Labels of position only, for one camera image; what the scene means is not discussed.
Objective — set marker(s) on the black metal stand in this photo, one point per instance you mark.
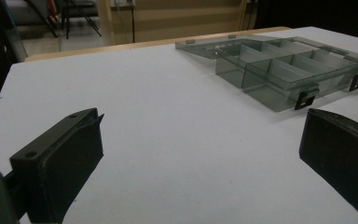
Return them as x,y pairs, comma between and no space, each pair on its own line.
77,15

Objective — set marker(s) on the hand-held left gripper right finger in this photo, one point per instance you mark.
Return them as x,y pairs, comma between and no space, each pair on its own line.
345,155

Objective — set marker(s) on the clear grey compartment organizer box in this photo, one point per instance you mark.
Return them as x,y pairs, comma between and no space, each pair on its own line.
279,67

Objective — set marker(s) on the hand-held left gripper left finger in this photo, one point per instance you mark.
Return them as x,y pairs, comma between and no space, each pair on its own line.
59,161

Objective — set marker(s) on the beige wooden cabinet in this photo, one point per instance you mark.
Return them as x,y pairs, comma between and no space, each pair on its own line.
180,18

